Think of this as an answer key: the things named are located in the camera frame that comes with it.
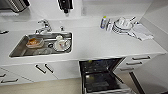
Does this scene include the stainless steel dishwasher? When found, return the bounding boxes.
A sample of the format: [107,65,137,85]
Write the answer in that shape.
[78,57,138,94]

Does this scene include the white mug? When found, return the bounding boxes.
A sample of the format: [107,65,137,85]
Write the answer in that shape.
[53,34,72,52]

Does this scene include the small chrome sink knob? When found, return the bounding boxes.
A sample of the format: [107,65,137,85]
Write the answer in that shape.
[59,25,65,33]

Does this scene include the white sink base cabinet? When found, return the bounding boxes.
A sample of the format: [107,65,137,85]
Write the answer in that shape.
[1,59,82,83]

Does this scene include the small blue label bottle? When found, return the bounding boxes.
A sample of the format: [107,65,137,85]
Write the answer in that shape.
[100,15,109,30]

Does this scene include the small clear glass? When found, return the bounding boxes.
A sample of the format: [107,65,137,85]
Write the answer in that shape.
[106,18,114,32]

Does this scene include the chrome faucet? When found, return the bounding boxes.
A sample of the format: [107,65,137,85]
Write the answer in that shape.
[34,18,53,34]

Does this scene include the black soap dispenser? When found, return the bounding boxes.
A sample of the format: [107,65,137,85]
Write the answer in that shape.
[56,0,74,14]

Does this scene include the orange brown dish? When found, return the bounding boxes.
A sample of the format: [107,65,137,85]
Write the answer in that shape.
[25,37,45,49]

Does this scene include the white drawer unit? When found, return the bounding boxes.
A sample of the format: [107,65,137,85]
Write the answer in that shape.
[114,53,159,73]
[0,67,34,87]

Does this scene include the steel sink basin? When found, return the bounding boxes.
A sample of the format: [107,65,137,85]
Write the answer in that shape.
[8,31,74,59]

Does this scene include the white wall outlet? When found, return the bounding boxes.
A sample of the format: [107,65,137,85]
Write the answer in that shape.
[80,5,87,16]

